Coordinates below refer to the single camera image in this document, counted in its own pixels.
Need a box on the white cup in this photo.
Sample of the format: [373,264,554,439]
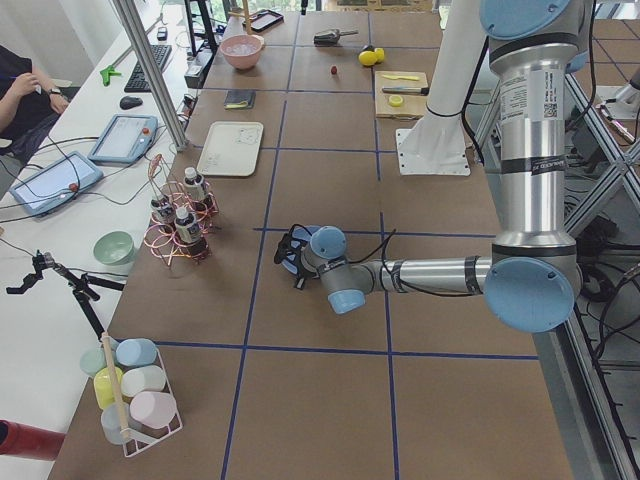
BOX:
[121,365,166,398]

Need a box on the yellow lemon back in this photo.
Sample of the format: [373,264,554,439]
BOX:
[374,47,385,63]

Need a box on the yellow plastic knife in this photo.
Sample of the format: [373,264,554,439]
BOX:
[381,74,420,81]

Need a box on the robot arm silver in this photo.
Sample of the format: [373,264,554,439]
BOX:
[275,1,594,333]

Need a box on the green bowl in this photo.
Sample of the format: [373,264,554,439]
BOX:
[93,231,136,266]

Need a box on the yellow lemon front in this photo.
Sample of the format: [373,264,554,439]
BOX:
[358,50,378,67]

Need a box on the black camera tripod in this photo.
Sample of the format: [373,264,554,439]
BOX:
[6,251,125,339]

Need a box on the wooden cutting board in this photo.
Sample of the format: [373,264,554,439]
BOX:
[374,71,429,119]

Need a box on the pink cup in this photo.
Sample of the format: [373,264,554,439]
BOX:
[129,391,177,429]

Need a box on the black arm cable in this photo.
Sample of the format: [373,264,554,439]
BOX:
[344,228,489,296]

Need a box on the pale green cup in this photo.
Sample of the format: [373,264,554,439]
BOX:
[79,347,107,378]

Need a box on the black keyboard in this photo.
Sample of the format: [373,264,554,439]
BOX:
[123,43,174,94]

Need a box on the steel muddler black tip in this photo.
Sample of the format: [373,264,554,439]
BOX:
[382,87,430,96]

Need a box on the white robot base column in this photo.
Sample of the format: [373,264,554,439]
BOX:
[396,1,487,176]

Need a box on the green plastic tool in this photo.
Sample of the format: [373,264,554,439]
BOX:
[100,65,122,86]

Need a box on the light blue cup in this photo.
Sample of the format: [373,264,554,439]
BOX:
[100,403,130,445]

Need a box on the teach pendant tablet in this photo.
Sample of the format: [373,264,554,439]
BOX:
[87,114,159,165]
[9,151,103,216]

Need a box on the copper wire bottle rack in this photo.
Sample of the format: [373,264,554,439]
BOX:
[143,154,219,266]

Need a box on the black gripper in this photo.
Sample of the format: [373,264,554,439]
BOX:
[291,247,320,290]

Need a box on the aluminium frame post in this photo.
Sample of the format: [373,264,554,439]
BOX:
[113,0,188,152]

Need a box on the black computer mouse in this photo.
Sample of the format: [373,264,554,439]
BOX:
[119,95,143,110]

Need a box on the cream bear tray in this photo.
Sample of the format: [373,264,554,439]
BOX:
[196,121,264,177]

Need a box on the lemon half slice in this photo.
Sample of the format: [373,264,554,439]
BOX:
[388,94,404,108]

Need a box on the far teach pendant tablet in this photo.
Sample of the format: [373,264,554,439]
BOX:
[87,114,159,165]

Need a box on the white wire cup rack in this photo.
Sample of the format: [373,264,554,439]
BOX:
[93,333,183,458]

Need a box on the tea bottle white cap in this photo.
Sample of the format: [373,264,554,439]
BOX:
[184,167,207,211]

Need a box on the near teach pendant tablet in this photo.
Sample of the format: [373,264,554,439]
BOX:
[9,151,103,216]

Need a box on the blue plate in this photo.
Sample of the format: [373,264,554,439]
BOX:
[282,225,320,274]

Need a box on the yellow lemon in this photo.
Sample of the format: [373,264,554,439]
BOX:
[374,47,385,63]
[358,50,378,67]

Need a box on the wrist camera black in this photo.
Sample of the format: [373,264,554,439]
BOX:
[274,231,300,265]

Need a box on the pink bowl of ice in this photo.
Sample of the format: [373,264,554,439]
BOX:
[219,34,264,70]

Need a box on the red bottle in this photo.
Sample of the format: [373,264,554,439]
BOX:
[1,419,66,461]

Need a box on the yellow cup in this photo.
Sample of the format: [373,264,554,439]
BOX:
[93,367,115,410]

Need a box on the seated person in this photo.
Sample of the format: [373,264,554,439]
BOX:
[1,46,69,166]

